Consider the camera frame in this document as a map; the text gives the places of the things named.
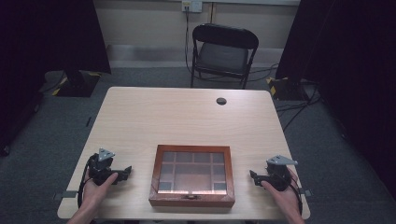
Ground black folding chair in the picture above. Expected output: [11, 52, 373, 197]
[190, 22, 260, 91]

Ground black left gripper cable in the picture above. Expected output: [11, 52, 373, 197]
[77, 153, 96, 209]

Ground black and yellow stand base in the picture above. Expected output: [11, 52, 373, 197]
[266, 77, 309, 102]

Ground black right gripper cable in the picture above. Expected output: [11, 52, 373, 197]
[289, 174, 304, 217]

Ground white wall socket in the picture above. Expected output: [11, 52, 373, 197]
[181, 0, 204, 13]

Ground black cable from wall socket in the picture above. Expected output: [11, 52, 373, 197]
[184, 7, 200, 76]

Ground person's right hand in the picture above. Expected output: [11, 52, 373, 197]
[261, 168, 303, 216]

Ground wooden box with glass lid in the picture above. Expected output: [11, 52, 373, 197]
[148, 144, 236, 209]

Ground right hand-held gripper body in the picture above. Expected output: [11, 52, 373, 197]
[252, 155, 299, 192]

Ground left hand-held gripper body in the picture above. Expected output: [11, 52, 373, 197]
[88, 147, 128, 187]

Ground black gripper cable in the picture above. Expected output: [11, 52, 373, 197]
[289, 174, 304, 217]
[77, 153, 96, 209]

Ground black curtain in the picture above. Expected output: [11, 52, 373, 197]
[0, 0, 112, 157]
[275, 0, 396, 200]

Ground black floor cables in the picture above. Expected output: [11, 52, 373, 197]
[248, 63, 325, 133]

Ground person's left hand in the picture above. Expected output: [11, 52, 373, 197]
[81, 172, 120, 209]

